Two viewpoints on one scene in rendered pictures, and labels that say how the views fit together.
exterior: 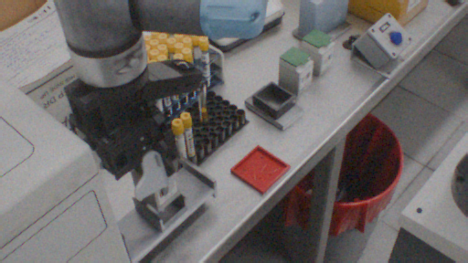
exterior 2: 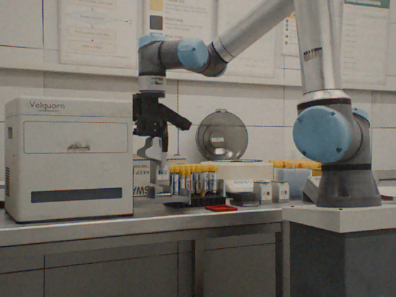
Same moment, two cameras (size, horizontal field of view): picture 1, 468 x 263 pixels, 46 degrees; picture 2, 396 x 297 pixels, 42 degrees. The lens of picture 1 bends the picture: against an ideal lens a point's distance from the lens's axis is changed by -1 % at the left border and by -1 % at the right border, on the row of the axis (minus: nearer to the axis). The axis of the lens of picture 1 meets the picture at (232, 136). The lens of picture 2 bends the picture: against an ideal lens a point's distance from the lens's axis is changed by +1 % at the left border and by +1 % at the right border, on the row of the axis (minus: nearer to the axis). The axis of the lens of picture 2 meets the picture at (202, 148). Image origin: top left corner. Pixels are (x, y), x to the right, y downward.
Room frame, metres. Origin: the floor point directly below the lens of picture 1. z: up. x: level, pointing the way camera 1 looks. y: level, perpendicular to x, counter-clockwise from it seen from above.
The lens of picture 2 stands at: (-0.83, -0.47, 1.07)
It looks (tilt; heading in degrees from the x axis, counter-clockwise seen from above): 1 degrees down; 19
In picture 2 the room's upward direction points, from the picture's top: straight up
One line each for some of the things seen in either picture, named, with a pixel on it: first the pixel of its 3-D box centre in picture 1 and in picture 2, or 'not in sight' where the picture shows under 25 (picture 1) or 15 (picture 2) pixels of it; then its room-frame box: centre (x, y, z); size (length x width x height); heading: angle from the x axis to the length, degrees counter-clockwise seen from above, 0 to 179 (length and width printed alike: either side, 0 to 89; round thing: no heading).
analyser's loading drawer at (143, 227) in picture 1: (149, 217); (151, 195); (0.44, 0.12, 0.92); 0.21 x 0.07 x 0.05; 136
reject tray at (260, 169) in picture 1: (260, 169); (220, 208); (0.55, -0.04, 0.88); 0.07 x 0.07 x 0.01; 46
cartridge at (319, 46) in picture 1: (316, 52); (279, 191); (0.79, -0.16, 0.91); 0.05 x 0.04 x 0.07; 46
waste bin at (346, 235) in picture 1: (324, 198); not in sight; (0.94, -0.26, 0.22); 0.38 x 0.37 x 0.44; 136
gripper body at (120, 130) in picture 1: (117, 111); (149, 115); (0.43, 0.12, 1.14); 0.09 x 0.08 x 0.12; 136
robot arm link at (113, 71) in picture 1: (111, 52); (152, 85); (0.43, 0.12, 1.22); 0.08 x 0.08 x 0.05
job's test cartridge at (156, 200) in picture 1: (154, 180); (159, 172); (0.45, 0.11, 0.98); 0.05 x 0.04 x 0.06; 46
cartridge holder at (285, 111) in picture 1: (273, 102); (244, 199); (0.68, -0.07, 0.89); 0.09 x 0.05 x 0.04; 44
